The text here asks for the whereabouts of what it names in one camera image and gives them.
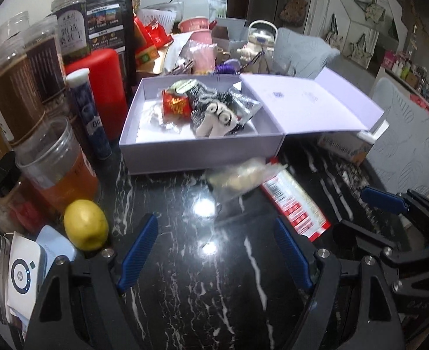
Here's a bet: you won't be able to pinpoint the red white packet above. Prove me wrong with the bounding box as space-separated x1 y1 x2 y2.
260 160 331 242

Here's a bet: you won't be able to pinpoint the dark label plastic jar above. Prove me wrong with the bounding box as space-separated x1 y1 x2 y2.
51 0 90 65

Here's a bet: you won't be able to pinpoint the white blue medicine box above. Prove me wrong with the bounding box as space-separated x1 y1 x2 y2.
318 131 375 165

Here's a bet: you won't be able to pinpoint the black coffee pouch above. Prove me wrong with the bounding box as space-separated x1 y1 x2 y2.
86 0 136 93

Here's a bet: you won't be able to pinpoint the silver purple snack bag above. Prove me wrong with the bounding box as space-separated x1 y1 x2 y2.
228 81 263 127

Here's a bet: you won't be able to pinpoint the red gold snack packet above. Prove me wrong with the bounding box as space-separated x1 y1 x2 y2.
161 90 191 121

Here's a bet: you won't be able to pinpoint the pink cup stack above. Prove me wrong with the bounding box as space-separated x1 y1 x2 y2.
178 17 216 74

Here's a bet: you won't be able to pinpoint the red bag of dates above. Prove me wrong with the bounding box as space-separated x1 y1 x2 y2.
134 17 173 67

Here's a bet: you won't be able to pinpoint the white open gift box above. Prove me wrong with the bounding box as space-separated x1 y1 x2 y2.
119 68 383 175

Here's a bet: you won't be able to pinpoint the white blue small device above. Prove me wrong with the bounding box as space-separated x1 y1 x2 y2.
0 225 77 326

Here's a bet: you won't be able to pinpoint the light green tea packet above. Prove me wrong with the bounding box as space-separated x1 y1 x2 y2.
169 79 198 95

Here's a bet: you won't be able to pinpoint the white robot figurine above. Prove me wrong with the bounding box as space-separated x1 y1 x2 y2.
237 20 278 74

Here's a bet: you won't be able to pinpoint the checkered plush doll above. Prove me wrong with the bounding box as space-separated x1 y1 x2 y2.
189 92 239 138

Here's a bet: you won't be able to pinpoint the yellow lemon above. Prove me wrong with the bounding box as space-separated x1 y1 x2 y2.
63 199 109 252

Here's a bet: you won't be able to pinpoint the blue tablet tube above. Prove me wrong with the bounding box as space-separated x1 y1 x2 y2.
66 68 111 160

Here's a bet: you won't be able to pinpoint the brown hanging tote bag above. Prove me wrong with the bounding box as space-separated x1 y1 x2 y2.
279 0 308 28

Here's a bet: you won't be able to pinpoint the brown filled spice jar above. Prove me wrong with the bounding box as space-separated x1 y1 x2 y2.
0 38 46 148

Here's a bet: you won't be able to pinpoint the red cylindrical canister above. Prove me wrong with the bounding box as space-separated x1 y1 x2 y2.
65 49 128 142

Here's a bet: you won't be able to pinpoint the clear zip bag white contents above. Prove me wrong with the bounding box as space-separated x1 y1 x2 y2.
205 157 287 205

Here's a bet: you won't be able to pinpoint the light blue chair far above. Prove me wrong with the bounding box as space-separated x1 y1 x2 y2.
272 28 340 79

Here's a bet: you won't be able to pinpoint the orange filled plastic jar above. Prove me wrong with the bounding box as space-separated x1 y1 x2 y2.
14 117 100 213

